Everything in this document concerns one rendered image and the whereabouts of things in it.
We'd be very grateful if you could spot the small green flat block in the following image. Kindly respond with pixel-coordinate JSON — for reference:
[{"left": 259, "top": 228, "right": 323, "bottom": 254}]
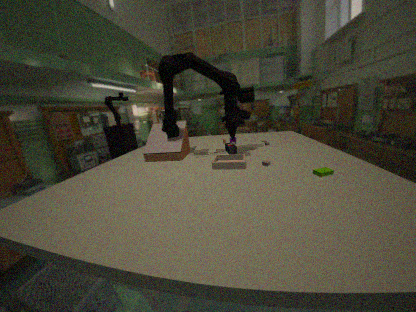
[{"left": 313, "top": 167, "right": 334, "bottom": 178}]

